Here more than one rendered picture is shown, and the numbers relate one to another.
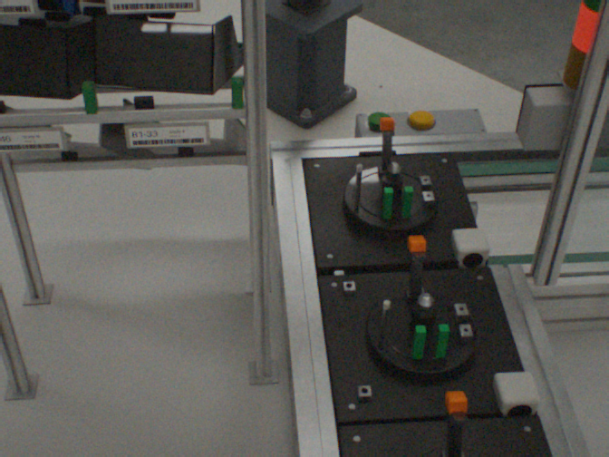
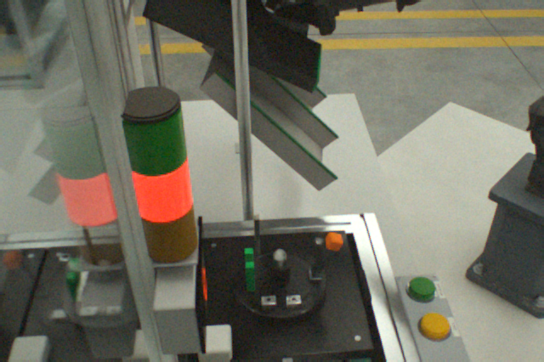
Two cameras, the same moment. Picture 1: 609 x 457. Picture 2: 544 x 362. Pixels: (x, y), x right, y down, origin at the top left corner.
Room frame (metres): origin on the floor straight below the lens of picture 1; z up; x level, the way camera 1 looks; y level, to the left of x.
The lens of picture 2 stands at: (1.04, -0.72, 1.65)
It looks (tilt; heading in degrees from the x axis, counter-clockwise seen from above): 39 degrees down; 92
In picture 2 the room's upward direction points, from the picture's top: 1 degrees counter-clockwise
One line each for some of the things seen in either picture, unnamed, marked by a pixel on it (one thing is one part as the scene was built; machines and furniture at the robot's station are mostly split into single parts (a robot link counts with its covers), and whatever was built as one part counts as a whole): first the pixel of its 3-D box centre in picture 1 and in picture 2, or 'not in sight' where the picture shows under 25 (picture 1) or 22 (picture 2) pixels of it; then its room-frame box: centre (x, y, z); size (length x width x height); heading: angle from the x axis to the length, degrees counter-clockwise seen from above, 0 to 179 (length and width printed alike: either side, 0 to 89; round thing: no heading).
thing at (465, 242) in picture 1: (468, 248); (214, 346); (0.94, -0.24, 0.97); 0.05 x 0.05 x 0.04; 5
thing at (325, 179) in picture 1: (390, 210); (280, 292); (1.03, -0.13, 0.96); 0.24 x 0.24 x 0.02; 5
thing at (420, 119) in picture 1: (420, 121); (434, 327); (1.25, -0.19, 0.96); 0.04 x 0.04 x 0.02
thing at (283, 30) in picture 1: (304, 52); (535, 234); (1.46, 0.00, 0.96); 0.15 x 0.15 x 0.20; 48
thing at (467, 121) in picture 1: (419, 136); (431, 340); (1.25, -0.19, 0.93); 0.21 x 0.07 x 0.06; 95
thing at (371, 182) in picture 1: (391, 200); (280, 284); (1.03, -0.13, 0.98); 0.14 x 0.14 x 0.02
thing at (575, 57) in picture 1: (589, 63); (167, 224); (0.93, -0.33, 1.28); 0.05 x 0.05 x 0.05
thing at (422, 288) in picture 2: (379, 123); (422, 290); (1.25, -0.12, 0.96); 0.04 x 0.04 x 0.02
